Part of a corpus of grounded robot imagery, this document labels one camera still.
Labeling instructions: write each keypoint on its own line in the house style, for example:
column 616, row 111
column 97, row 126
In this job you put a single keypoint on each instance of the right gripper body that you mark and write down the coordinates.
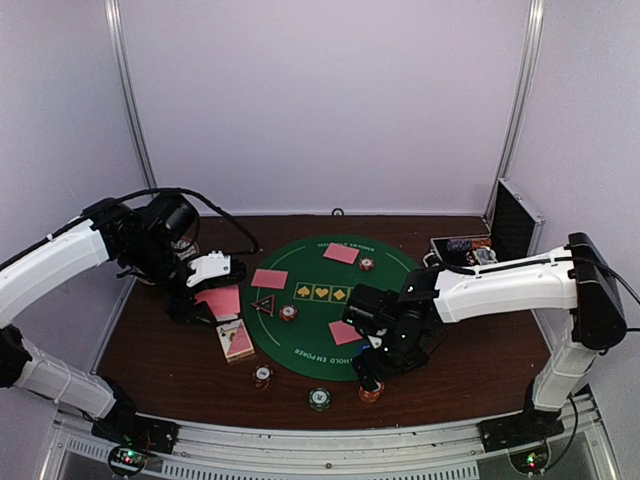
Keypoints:
column 401, row 353

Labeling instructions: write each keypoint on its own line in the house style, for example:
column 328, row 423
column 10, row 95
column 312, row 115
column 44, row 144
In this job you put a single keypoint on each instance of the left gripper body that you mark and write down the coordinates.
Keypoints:
column 183, row 306

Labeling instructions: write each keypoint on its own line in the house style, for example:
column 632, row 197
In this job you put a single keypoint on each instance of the orange 5 chip stack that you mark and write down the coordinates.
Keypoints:
column 371, row 396

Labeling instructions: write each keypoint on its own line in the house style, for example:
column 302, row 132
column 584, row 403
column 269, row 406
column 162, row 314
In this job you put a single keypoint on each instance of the red-backed card deck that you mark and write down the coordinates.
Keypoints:
column 224, row 302

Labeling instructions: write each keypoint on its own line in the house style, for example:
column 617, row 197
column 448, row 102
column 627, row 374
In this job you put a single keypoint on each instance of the dealt card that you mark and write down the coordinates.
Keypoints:
column 341, row 253
column 343, row 333
column 269, row 279

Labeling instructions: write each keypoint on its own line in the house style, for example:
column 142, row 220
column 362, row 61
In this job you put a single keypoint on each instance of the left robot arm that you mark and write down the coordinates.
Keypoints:
column 143, row 242

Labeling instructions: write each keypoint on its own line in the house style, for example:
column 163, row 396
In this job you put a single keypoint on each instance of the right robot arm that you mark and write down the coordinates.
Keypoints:
column 397, row 325

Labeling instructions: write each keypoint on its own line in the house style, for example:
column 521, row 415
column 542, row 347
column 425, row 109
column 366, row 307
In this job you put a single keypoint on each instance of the patterned round plate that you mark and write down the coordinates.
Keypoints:
column 185, row 248

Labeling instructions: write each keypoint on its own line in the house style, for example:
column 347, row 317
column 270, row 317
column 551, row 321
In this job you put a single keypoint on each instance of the green 20 chip stack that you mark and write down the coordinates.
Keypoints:
column 319, row 399

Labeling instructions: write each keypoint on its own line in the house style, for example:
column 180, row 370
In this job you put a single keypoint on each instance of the black triangular all-in button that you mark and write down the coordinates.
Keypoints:
column 265, row 305

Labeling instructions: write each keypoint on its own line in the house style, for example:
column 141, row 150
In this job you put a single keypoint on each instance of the playing card box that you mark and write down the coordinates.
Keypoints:
column 235, row 340

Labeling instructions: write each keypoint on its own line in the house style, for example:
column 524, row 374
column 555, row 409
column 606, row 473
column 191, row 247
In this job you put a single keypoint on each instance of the round green poker mat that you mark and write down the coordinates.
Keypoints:
column 320, row 289

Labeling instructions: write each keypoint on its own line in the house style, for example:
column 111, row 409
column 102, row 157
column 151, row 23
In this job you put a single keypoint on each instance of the black 100 chip stack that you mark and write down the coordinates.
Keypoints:
column 263, row 377

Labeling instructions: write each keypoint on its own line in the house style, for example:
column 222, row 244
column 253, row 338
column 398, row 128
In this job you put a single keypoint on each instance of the aluminium poker chip case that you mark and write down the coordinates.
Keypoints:
column 513, row 232

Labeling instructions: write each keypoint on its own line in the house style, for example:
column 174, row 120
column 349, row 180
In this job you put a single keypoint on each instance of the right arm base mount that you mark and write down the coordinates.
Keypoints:
column 516, row 430

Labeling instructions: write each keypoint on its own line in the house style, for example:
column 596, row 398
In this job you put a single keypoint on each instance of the front aluminium rail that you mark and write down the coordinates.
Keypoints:
column 452, row 450

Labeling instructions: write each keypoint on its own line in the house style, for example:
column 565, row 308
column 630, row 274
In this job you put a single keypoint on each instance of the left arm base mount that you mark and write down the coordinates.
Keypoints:
column 146, row 434

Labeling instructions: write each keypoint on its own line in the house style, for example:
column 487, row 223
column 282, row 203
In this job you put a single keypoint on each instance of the right aluminium frame post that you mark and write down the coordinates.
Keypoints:
column 528, row 64

